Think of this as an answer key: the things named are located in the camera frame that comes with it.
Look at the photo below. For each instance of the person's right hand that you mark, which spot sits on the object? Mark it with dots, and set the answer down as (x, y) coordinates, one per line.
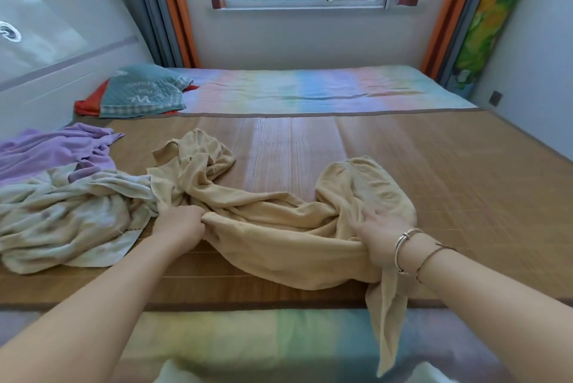
(380, 239)

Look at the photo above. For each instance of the person's left hand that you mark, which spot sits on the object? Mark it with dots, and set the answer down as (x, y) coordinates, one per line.
(179, 228)

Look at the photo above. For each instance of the plain tan towel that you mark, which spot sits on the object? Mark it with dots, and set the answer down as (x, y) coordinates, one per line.
(277, 239)

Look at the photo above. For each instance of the beige white patterned towel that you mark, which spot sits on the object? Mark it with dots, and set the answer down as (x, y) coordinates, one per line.
(67, 217)

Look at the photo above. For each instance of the purple towel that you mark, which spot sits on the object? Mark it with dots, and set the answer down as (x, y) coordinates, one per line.
(45, 150)

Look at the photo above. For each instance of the person's right forearm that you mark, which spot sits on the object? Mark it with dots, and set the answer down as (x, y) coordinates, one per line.
(492, 306)

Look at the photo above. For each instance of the person's left forearm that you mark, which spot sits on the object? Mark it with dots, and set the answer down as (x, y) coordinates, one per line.
(89, 320)

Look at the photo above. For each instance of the person's white garment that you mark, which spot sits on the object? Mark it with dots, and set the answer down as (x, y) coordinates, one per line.
(174, 376)

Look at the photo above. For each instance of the brown bamboo sleeping mat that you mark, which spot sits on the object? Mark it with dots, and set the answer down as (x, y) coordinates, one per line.
(447, 172)

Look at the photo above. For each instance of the teal quilted pillow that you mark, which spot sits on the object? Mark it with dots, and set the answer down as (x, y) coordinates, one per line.
(143, 92)

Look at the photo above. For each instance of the red cloth under pillow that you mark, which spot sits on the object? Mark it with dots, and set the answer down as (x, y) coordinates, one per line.
(89, 105)

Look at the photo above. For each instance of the pastel rainbow bed sheet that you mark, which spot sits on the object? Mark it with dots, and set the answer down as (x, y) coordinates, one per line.
(313, 87)

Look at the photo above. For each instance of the white glossy headboard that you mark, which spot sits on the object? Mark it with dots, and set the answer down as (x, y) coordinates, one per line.
(45, 83)

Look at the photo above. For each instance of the grey orange curtain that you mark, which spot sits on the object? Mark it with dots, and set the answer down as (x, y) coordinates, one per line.
(152, 2)
(452, 16)

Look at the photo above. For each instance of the green yellow painted board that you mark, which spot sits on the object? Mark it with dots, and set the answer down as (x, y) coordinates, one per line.
(488, 29)

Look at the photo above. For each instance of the round silver headboard emblem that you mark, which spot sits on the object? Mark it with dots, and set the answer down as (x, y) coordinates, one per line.
(13, 36)

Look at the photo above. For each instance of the dark wall socket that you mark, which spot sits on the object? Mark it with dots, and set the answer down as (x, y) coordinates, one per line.
(495, 98)

